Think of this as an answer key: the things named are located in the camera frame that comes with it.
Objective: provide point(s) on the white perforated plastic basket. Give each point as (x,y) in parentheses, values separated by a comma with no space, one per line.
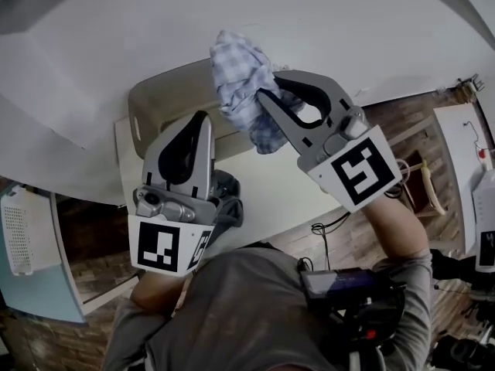
(23,230)

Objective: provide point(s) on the person's right forearm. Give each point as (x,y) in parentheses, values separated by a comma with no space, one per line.
(398,230)

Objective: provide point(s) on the person's grey shirt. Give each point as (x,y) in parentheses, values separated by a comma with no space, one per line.
(247,315)

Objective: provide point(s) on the small red object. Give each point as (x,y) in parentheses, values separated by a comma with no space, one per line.
(483,153)

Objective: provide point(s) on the blue white checked clothes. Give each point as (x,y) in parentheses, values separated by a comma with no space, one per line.
(239,83)

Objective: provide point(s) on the white machine with display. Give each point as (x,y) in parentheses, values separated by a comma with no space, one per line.
(485,222)

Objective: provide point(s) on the wooden chair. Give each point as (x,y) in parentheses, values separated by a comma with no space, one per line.
(421,176)

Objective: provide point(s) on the black phone with lit screen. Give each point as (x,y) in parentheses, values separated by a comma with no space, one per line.
(340,284)

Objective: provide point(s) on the grey plastic laundry basket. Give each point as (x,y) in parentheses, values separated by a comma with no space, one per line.
(166,99)

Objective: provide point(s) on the dark grey garment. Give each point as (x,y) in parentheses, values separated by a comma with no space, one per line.
(230,207)

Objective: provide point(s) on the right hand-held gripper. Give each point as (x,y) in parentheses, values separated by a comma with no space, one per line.
(359,168)

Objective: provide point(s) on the black camera equipment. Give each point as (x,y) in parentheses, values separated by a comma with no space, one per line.
(464,323)

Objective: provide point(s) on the light blue table white frame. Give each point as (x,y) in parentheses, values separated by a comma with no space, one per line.
(42,296)

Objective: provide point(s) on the person's left forearm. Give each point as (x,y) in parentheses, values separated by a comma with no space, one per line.
(154,292)

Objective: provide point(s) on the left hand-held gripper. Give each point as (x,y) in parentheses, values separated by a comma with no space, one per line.
(158,246)

